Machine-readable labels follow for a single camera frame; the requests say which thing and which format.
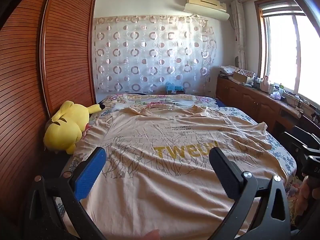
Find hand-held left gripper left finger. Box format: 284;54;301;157
24;147;107;240

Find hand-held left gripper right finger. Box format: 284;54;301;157
209;147;292;240

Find beige printed t-shirt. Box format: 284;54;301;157
64;105;287;240

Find blue floral bedspread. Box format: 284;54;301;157
56;94;298;213

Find black chair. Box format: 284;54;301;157
274;112;320;155

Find yellow plush toy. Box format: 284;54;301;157
44;100;105;155

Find long wooden cabinet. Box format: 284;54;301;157
216;76;313;140

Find open cardboard box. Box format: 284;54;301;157
233;70;256;84

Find small blue toy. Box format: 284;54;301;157
165;81;184;94

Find folded floral cloth stack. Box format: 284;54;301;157
217;65;240;77

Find wooden louvered wardrobe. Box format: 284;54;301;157
0;0;98;230

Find wooden framed window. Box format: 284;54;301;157
255;0;320;105

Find circle patterned sheer curtain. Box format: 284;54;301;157
93;15;217;98

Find pale patterned window curtain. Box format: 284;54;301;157
230;0;247;70

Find white air conditioner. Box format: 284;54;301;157
185;0;227;12

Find tangled black cables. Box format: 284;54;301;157
285;91;310;110

